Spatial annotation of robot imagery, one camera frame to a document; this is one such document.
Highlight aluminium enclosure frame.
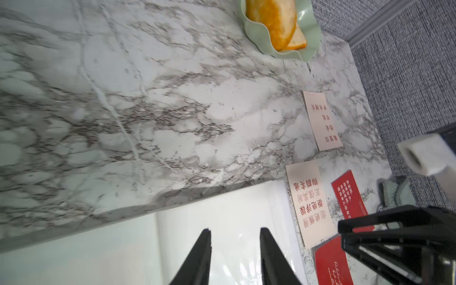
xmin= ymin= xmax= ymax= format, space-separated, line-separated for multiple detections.
xmin=345 ymin=0 xmax=416 ymax=47

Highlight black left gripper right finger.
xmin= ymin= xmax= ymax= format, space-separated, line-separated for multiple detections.
xmin=260 ymin=228 xmax=301 ymax=285

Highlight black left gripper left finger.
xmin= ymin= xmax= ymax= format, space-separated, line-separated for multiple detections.
xmin=170 ymin=229 xmax=212 ymax=285

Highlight large red card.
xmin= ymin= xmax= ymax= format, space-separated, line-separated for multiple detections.
xmin=315 ymin=236 xmax=354 ymax=285

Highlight small bread slice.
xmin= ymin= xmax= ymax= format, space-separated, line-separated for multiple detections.
xmin=284 ymin=23 xmax=308 ymax=51

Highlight light green wavy bowl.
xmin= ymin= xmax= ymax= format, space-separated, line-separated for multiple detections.
xmin=237 ymin=0 xmax=321 ymax=61

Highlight small red card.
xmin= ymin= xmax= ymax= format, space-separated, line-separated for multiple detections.
xmin=331 ymin=170 xmax=369 ymax=221

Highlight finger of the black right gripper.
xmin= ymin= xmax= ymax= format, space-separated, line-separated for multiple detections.
xmin=342 ymin=235 xmax=456 ymax=285
xmin=338 ymin=205 xmax=456 ymax=246

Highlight pink card red characters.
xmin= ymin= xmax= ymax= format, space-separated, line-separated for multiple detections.
xmin=303 ymin=91 xmax=343 ymax=152

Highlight white photo album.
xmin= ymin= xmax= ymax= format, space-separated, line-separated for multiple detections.
xmin=1 ymin=180 xmax=307 ymax=285

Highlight large orange bread roll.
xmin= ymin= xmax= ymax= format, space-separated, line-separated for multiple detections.
xmin=246 ymin=0 xmax=297 ymax=51

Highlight green knitted cloth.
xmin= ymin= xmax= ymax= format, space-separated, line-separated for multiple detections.
xmin=377 ymin=176 xmax=417 ymax=212

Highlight pink card four text rows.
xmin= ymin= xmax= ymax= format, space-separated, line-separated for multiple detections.
xmin=286 ymin=160 xmax=336 ymax=249

